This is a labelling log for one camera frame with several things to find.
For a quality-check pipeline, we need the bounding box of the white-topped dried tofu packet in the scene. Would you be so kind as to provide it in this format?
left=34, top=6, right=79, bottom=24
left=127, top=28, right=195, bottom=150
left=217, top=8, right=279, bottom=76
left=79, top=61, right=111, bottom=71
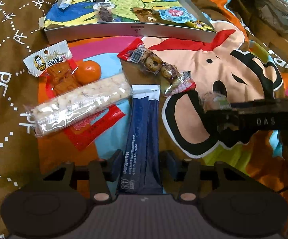
left=23, top=40, right=81, bottom=97

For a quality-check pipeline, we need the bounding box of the grey cardboard box tray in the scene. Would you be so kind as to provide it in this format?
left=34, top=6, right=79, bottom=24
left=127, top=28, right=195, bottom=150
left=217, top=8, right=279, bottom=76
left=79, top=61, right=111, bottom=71
left=43, top=0, right=218, bottom=43

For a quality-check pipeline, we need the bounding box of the cartoon printed blanket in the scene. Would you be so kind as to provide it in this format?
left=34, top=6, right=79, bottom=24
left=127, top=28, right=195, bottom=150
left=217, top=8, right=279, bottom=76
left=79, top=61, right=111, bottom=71
left=35, top=0, right=288, bottom=229

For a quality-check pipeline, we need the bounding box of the clear packet of dark dates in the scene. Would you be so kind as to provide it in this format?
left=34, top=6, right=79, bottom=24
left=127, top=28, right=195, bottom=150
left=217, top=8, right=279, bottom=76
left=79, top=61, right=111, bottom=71
left=94, top=1, right=117, bottom=23

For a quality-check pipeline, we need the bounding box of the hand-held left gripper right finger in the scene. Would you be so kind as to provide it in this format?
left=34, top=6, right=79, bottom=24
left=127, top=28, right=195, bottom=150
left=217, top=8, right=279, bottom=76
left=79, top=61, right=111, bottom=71
left=160, top=151, right=249, bottom=202

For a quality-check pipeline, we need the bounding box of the red-ended cookie packet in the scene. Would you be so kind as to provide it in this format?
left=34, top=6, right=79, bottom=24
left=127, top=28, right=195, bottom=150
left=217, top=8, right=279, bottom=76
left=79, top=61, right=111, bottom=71
left=118, top=38, right=197, bottom=98

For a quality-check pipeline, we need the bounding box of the small round cake packet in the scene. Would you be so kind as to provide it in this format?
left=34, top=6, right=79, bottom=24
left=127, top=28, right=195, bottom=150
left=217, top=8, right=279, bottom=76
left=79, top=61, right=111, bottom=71
left=200, top=91, right=233, bottom=112

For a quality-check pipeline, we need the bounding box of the colourful crayon drawing paper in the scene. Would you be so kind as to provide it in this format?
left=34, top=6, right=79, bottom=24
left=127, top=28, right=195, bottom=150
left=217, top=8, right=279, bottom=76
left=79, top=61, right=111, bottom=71
left=39, top=0, right=209, bottom=30

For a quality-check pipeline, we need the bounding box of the light blue snack packet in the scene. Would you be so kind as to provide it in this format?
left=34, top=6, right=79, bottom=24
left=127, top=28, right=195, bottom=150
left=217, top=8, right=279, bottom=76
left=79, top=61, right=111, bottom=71
left=156, top=5, right=199, bottom=23

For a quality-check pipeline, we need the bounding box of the orange mandarin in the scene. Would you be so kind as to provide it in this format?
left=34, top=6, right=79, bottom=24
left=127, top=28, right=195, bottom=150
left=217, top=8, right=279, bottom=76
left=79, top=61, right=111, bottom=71
left=76, top=60, right=102, bottom=84

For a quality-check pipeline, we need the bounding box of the gold foil snack packet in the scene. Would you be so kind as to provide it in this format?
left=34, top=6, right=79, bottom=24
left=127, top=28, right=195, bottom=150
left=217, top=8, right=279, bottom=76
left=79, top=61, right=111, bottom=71
left=133, top=7, right=162, bottom=23

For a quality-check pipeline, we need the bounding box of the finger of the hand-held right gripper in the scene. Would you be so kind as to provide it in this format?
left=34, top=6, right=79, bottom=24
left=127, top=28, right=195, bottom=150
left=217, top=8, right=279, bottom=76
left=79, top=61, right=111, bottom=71
left=201, top=109, right=242, bottom=136
left=231, top=99, right=279, bottom=109

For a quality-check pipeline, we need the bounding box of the brown patterned blanket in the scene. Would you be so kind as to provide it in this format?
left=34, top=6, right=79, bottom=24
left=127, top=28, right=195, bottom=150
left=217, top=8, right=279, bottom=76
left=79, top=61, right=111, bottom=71
left=0, top=0, right=67, bottom=239

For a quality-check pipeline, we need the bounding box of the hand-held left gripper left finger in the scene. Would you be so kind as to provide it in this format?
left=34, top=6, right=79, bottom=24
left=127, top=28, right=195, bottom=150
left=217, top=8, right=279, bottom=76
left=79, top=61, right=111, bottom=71
left=41, top=149, right=125, bottom=202

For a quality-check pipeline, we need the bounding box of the clear-wrapped nougat bar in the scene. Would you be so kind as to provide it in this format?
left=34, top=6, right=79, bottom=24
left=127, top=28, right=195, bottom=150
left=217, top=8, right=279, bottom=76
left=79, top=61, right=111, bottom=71
left=25, top=76, right=132, bottom=137

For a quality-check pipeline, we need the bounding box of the yellow snack packet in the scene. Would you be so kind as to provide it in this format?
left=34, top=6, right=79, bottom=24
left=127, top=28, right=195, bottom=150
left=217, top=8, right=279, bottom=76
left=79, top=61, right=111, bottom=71
left=186, top=20, right=215, bottom=32

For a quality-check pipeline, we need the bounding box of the flat red packet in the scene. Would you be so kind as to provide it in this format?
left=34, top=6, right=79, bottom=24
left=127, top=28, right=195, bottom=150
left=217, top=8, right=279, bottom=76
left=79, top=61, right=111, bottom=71
left=64, top=103, right=126, bottom=152

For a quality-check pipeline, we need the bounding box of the blue stick packet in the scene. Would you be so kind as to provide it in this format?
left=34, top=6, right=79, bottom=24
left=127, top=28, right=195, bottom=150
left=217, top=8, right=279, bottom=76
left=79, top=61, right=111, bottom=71
left=115, top=85, right=164, bottom=196

